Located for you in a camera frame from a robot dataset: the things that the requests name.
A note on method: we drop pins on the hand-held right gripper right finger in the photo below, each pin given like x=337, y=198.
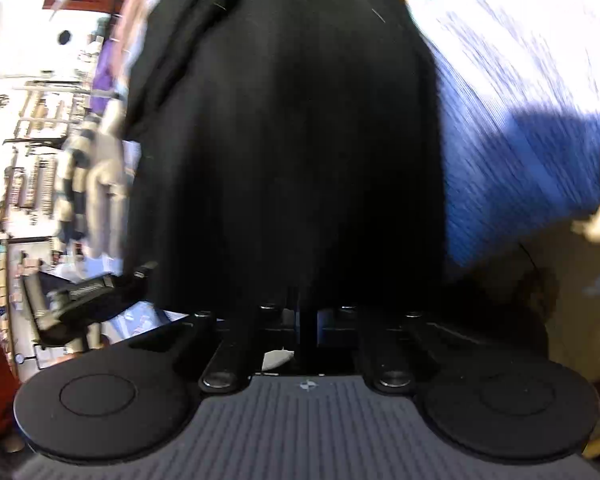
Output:
x=380, y=347

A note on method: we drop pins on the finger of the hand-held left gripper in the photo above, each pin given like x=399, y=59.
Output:
x=132, y=280

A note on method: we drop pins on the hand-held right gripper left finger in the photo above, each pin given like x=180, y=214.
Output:
x=230, y=347

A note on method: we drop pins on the black garment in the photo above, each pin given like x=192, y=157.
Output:
x=290, y=150

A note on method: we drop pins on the checkered folded blanket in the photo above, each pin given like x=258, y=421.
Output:
x=92, y=170

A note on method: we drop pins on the cluttered storage shelves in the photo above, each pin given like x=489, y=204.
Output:
x=30, y=180

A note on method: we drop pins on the purple cloth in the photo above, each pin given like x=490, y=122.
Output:
x=105, y=72

